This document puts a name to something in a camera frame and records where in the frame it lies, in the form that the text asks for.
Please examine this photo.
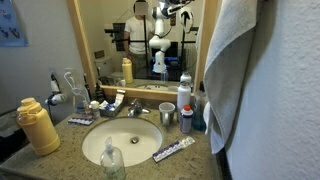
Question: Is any white terry towel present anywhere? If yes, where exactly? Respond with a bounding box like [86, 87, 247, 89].
[201, 0, 259, 155]

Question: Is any grey ceramic mug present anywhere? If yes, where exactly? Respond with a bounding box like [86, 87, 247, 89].
[158, 101, 176, 127]

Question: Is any blue mouthwash bottle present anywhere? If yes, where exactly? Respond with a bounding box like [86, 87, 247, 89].
[192, 81, 208, 132]

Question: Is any small white capped bottle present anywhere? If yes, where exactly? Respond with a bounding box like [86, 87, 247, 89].
[89, 100, 102, 120]

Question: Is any cream yellow water bottle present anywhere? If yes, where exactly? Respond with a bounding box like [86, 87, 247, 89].
[16, 97, 62, 157]

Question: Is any white toothpaste tube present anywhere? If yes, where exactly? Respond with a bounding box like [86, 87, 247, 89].
[114, 89, 127, 108]

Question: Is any blue round container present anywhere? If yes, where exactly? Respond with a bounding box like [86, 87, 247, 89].
[74, 101, 87, 114]

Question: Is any white oval sink basin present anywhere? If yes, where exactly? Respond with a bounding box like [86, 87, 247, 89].
[81, 117, 164, 168]

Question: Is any blue wall poster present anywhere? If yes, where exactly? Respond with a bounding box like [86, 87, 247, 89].
[0, 0, 30, 48]

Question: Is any chrome sink faucet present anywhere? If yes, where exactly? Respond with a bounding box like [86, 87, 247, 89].
[127, 98, 152, 118]

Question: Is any clear soap pump dispenser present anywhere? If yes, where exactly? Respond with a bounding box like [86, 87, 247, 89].
[99, 136, 127, 180]

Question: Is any tall white bottle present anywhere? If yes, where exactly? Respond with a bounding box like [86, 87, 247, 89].
[176, 70, 193, 123]

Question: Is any dark bin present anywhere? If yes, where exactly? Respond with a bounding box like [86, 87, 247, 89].
[0, 108, 33, 164]

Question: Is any grey toiletry tray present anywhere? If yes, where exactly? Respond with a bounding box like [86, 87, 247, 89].
[99, 99, 127, 118]

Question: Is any short weekly pill organizer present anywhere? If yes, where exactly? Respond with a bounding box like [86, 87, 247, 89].
[67, 116, 95, 127]

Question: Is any white charger cable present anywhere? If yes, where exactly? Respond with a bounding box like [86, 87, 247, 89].
[63, 70, 91, 107]

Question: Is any small black bottle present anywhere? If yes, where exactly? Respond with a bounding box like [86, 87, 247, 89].
[94, 82, 107, 104]

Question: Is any white wall hair dryer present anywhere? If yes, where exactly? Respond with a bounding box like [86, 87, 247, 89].
[44, 73, 68, 108]

